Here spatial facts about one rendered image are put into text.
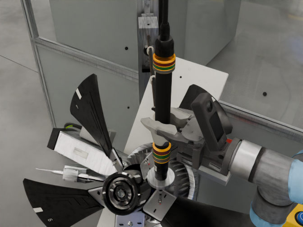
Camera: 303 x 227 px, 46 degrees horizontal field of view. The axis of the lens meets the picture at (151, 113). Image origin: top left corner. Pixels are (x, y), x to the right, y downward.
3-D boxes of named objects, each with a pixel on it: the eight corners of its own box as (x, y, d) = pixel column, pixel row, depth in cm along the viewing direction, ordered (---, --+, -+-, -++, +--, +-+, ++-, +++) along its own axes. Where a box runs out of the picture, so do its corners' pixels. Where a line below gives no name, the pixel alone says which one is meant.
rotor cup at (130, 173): (112, 199, 111) (89, 206, 99) (128, 156, 110) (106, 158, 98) (152, 220, 105) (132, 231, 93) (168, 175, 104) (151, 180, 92)
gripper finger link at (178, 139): (153, 139, 74) (195, 151, 72) (154, 134, 73) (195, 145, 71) (162, 125, 77) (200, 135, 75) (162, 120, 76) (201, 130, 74)
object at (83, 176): (124, 186, 113) (38, 171, 127) (125, 179, 113) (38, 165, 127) (121, 187, 111) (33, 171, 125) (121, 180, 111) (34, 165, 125)
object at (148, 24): (138, 34, 139) (138, 13, 133) (156, 33, 139) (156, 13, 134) (139, 47, 131) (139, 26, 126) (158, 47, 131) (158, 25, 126)
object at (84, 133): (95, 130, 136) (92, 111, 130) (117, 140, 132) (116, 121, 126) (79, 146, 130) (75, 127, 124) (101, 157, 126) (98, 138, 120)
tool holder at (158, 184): (145, 163, 95) (145, 137, 89) (172, 161, 95) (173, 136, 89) (147, 190, 88) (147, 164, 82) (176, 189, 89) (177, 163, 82)
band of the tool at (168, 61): (152, 63, 71) (152, 50, 69) (173, 62, 71) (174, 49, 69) (153, 75, 67) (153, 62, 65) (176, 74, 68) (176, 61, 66)
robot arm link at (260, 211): (298, 211, 81) (313, 181, 73) (270, 242, 75) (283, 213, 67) (268, 190, 85) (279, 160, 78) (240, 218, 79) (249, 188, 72)
